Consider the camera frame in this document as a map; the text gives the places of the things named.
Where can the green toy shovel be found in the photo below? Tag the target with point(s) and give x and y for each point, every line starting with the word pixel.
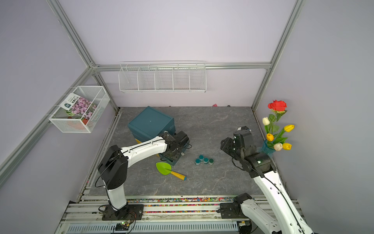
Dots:
pixel 166 169

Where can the small white wire basket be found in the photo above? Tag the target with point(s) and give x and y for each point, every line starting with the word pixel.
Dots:
pixel 67 124

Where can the colourful pebble tray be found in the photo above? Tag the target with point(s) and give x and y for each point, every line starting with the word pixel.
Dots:
pixel 181 204

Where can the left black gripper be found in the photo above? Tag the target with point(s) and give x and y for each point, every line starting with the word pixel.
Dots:
pixel 178 150

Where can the long white wire basket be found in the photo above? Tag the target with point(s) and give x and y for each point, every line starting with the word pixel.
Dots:
pixel 162 76

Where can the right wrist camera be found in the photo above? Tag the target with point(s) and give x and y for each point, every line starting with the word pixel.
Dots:
pixel 243 128

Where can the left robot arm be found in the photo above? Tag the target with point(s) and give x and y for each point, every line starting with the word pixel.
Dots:
pixel 114 166

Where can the purple flower seed packet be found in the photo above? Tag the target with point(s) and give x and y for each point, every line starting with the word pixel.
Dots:
pixel 77 106

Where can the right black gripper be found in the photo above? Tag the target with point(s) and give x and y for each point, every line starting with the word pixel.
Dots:
pixel 226 146

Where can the teal bottom drawer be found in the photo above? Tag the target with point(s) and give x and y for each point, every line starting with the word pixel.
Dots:
pixel 172 159

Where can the glass vase with flowers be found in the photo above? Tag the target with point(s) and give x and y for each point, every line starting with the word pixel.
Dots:
pixel 275 140

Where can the teal drawer cabinet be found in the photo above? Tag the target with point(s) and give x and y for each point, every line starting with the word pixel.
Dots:
pixel 151 123

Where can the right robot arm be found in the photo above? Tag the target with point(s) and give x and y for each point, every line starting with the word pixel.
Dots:
pixel 286 219

